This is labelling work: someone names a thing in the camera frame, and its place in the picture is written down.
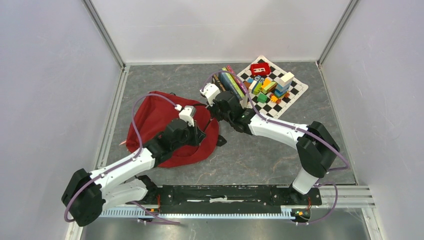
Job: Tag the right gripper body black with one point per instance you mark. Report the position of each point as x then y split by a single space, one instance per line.
218 114

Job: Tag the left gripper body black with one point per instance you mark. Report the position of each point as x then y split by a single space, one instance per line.
190 137

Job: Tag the black book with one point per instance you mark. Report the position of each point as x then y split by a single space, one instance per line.
217 82

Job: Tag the red backpack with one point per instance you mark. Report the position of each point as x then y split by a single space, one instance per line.
156 111

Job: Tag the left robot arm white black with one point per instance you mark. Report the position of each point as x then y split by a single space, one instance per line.
88 194

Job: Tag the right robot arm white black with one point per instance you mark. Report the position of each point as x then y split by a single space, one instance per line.
316 148

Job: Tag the blue book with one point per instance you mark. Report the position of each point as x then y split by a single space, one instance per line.
230 82

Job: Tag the pink book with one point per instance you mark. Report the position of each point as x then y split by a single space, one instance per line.
237 80

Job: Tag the green book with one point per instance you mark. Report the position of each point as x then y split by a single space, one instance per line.
235 85

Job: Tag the yellow green toy block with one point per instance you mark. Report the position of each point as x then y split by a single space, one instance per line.
267 86

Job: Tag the orange toy block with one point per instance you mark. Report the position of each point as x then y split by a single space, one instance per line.
275 99

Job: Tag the checkered play mat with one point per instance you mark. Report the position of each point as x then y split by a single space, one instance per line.
271 109

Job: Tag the red toy block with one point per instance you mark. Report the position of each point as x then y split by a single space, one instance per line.
260 69

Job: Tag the white blue block tower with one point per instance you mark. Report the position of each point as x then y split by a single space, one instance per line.
282 84

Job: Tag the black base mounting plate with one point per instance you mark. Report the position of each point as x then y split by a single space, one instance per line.
227 199

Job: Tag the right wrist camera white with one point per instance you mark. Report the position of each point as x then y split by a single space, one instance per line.
210 91

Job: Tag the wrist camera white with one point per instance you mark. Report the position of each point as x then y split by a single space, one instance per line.
210 91
186 114

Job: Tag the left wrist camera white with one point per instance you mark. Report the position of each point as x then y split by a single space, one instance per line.
186 114

